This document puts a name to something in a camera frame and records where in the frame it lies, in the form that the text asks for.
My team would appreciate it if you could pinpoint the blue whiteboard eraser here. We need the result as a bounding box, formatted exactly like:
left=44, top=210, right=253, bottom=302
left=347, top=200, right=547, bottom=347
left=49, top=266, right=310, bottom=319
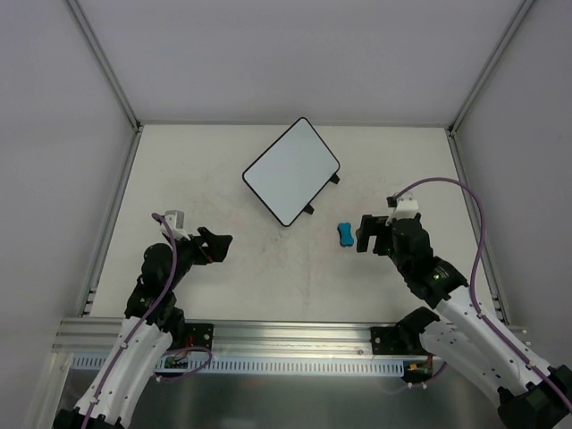
left=337, top=223, right=355, bottom=248

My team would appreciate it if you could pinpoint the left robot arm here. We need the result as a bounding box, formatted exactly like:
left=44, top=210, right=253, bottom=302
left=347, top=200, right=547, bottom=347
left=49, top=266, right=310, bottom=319
left=53, top=226, right=233, bottom=428

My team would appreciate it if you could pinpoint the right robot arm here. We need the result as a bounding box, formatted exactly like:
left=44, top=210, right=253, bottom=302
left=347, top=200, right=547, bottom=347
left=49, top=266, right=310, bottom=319
left=356, top=214, right=571, bottom=428

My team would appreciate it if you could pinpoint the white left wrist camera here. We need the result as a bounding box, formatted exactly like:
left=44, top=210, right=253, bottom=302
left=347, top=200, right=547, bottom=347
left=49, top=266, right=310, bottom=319
left=151, top=210, right=190, bottom=241

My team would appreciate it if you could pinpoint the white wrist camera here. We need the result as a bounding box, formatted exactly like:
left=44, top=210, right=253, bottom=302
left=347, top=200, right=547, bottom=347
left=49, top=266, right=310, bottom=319
left=151, top=210, right=190, bottom=241
left=386, top=192, right=420, bottom=224

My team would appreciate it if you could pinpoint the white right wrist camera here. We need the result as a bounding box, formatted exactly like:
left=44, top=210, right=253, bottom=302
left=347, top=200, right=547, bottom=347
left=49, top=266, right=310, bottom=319
left=386, top=192, right=420, bottom=224

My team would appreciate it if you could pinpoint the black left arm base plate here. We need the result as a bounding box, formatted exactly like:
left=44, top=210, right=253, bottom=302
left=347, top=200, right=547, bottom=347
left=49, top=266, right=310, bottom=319
left=183, top=323, right=215, bottom=349

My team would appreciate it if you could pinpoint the white board with black frame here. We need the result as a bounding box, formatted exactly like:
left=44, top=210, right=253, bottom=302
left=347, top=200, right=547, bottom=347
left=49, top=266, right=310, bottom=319
left=242, top=117, right=341, bottom=227

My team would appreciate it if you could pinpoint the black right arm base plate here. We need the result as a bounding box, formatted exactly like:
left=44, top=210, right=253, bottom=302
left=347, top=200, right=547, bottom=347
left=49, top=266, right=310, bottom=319
left=369, top=326, right=407, bottom=356

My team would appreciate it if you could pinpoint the aluminium front rail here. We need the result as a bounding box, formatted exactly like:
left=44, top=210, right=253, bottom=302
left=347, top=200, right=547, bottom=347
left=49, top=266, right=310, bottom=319
left=52, top=317, right=393, bottom=358

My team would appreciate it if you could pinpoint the white slotted cable duct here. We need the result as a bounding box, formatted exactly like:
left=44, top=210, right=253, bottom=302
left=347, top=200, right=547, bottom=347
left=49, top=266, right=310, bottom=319
left=71, top=353, right=406, bottom=378

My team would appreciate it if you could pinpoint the right aluminium frame post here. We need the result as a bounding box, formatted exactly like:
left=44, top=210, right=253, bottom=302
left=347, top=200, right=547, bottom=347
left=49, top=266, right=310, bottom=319
left=448, top=0, right=536, bottom=136

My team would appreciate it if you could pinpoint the aluminium frame post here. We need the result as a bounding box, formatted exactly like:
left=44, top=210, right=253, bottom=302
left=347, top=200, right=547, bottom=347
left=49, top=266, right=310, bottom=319
left=448, top=0, right=536, bottom=136
left=64, top=0, right=140, bottom=131

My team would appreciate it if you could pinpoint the left aluminium frame post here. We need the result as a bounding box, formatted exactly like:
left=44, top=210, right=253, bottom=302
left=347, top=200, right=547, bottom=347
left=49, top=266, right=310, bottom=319
left=64, top=0, right=140, bottom=131

